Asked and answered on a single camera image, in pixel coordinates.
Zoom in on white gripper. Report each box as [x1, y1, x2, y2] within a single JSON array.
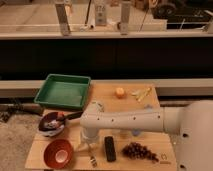
[[78, 128, 99, 151]]

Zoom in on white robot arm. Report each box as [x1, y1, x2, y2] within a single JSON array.
[[80, 100, 213, 171]]

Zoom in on black remote control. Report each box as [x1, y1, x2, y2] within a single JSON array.
[[104, 136, 116, 162]]

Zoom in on red bowl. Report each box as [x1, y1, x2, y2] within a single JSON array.
[[43, 139, 74, 169]]

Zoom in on dark frying pan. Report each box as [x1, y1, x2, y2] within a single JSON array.
[[38, 111, 82, 137]]

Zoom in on bunch of dark grapes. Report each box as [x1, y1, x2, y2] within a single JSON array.
[[122, 142, 159, 163]]

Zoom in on green plastic tray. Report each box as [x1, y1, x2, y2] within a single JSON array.
[[34, 74, 91, 110]]

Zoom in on orange fruit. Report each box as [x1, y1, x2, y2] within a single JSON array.
[[115, 87, 126, 99]]

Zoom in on yellow banana toy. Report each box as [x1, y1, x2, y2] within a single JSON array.
[[131, 87, 152, 102]]

